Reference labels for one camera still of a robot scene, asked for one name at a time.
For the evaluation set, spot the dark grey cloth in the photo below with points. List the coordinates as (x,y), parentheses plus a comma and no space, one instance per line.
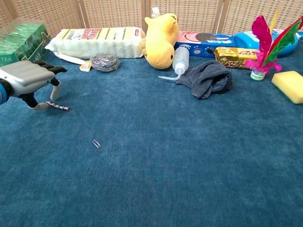
(206,79)

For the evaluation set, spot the yellow plush toy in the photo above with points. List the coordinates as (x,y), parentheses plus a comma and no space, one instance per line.
(159,45)

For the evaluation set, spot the gold snack package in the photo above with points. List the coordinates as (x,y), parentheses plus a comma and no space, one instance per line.
(234,56)

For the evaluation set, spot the colourful feather shuttlecock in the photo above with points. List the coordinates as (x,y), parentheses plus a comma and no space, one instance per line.
(260,35)

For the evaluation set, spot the blue pink cookie box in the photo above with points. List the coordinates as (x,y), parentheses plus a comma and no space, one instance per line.
(203,42)

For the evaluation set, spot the clear plastic wash bottle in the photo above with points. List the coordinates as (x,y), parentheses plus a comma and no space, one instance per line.
(181,58)

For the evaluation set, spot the blue table mat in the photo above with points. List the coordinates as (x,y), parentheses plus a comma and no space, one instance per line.
(165,153)

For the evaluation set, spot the woven wooden folding screen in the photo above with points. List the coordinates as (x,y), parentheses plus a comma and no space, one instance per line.
(113,14)

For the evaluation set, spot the steel wool scrubber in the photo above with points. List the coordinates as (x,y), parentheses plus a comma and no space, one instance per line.
(104,62)

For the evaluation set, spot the shiny silver metal rod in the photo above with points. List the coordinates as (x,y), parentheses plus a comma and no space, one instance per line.
(59,106)

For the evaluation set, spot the yellow sponge block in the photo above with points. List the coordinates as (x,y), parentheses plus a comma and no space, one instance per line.
(290,84)

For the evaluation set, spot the green tea bag box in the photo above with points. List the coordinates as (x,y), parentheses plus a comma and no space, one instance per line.
(21,45)

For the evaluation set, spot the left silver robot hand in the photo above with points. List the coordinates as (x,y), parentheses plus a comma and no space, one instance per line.
(26,75)

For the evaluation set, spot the small paper clip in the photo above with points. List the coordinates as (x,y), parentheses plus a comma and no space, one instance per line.
(96,144)

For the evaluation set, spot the blue detergent bottle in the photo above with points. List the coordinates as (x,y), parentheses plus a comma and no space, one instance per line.
(246,40)

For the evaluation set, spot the packaged yellow sponge multipack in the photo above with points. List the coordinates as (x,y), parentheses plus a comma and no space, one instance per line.
(99,42)

